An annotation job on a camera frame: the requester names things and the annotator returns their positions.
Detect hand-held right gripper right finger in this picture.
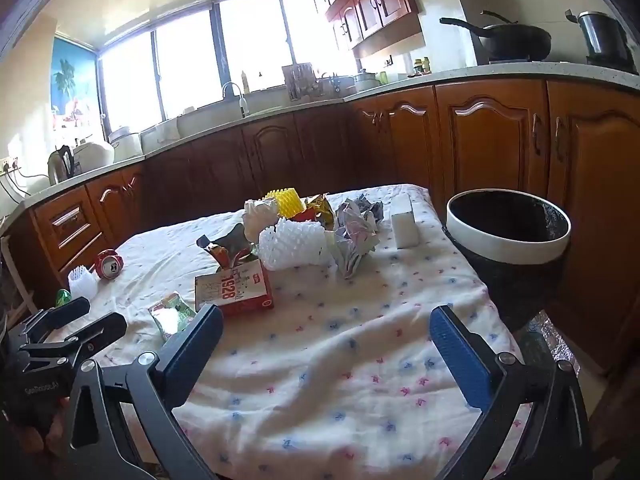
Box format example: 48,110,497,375
429,304,591,480

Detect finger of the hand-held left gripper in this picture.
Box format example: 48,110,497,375
47,312,128,367
10,297,91,346

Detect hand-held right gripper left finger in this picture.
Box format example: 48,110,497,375
62,304,224,480

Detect green drink pouch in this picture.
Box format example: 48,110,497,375
148,292,197,343

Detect white bowl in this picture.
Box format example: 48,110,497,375
442,190,572,331

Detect small white foam fruit net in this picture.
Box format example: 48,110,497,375
68,266,98,301

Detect red drink can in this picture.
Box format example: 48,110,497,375
95,249,125,280

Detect red cardboard box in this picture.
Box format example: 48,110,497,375
194,259,275,317

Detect silver foil sheet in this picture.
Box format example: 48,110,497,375
520,310,581,376

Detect dark torn snack wrapper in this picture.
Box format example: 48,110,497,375
196,222,261,273

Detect white flower-print tablecloth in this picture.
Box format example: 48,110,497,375
47,184,533,480

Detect white foam block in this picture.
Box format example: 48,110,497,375
390,192,421,250

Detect large white foam fruit net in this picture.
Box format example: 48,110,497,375
257,217,333,271

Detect electric kettle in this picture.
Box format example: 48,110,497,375
46,145,76,186

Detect white kitchen appliance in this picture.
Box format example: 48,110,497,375
75,140,116,173

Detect crumpled silver wrapper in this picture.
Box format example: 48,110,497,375
327,195,385,281

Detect yellow foam fruit net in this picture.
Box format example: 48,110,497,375
262,187,307,221

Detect white rice cooker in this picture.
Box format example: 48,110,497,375
107,126,143,161

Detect yellow snack packet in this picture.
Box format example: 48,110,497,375
299,194,335,231

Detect wooden lower cabinets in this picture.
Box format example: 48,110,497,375
7,77,640,376

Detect wooden cabinets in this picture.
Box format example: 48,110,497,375
7,77,640,376
300,0,426,58

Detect chrome kitchen faucet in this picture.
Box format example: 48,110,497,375
221,81,249,119

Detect light kitchen countertop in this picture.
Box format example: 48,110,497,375
0,62,640,221

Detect kitchen window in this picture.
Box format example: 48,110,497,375
97,0,358,133

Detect steel pot on counter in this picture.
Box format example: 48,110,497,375
352,69,381,93

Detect black wok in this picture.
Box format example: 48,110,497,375
440,10,552,61

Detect steel cooking pot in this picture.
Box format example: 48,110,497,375
565,9,636,63

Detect wooden upper cabinets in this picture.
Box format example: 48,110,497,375
300,0,426,58

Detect blue wall poster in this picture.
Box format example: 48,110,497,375
51,37,98,143

